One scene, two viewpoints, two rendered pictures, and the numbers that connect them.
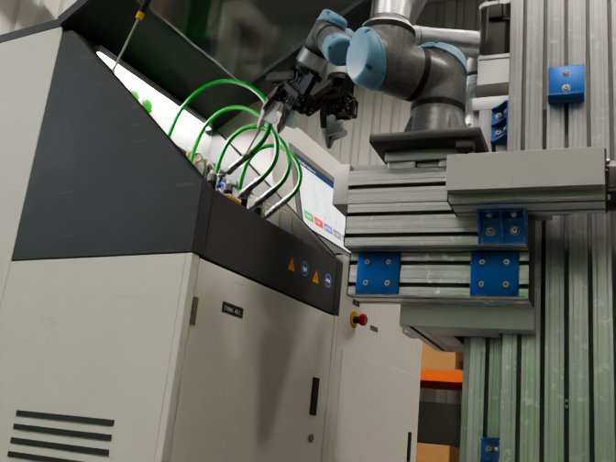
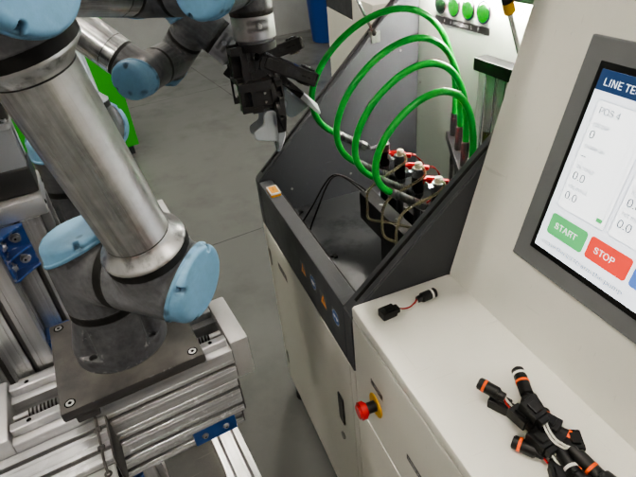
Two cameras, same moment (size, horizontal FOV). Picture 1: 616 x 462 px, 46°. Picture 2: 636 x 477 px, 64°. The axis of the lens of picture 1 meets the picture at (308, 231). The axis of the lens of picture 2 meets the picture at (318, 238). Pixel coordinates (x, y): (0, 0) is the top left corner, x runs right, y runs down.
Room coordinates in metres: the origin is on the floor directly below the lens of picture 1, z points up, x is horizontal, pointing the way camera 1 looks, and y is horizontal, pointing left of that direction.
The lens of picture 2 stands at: (2.55, -0.70, 1.63)
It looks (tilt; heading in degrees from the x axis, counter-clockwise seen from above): 34 degrees down; 131
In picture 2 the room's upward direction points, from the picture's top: 6 degrees counter-clockwise
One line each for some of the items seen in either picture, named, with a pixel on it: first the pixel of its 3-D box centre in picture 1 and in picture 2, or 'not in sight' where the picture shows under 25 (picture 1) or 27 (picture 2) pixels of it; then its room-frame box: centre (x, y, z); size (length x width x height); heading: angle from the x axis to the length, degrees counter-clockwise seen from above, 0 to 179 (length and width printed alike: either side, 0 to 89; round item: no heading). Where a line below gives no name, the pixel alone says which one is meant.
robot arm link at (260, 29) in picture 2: (340, 73); (254, 28); (1.88, -0.04, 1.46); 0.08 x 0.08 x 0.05
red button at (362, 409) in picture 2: (359, 319); (366, 408); (2.17, -0.18, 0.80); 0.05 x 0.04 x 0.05; 149
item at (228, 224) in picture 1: (273, 258); (304, 255); (1.81, 0.08, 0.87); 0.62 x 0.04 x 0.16; 149
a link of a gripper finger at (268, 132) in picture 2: (337, 134); (269, 132); (1.89, -0.05, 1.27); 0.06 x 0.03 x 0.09; 59
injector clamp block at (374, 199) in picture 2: not in sight; (407, 241); (2.03, 0.22, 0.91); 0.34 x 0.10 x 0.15; 149
